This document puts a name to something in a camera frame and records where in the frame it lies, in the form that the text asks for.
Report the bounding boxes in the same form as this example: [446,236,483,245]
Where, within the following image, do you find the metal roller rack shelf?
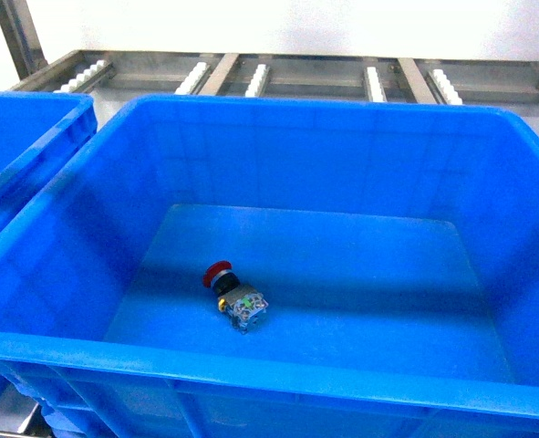
[0,0,539,438]

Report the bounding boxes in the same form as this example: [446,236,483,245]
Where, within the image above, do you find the large blue plastic crate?
[0,93,539,438]

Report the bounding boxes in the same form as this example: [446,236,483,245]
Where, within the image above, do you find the left blue plastic crate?
[0,91,98,394]

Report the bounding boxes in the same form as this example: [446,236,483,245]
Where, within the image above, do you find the red mushroom push button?
[202,260,268,334]

